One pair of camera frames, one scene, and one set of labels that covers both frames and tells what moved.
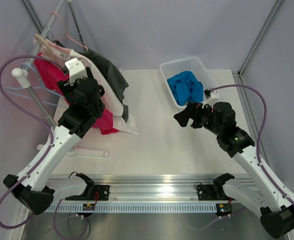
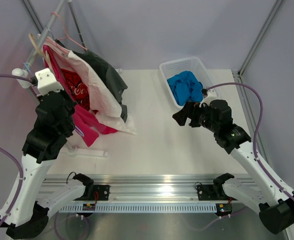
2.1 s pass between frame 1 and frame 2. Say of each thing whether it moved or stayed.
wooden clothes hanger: moved
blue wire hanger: moved
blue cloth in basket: stayed
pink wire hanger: stayed
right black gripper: stayed
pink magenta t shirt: moved
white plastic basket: stayed
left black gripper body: moved
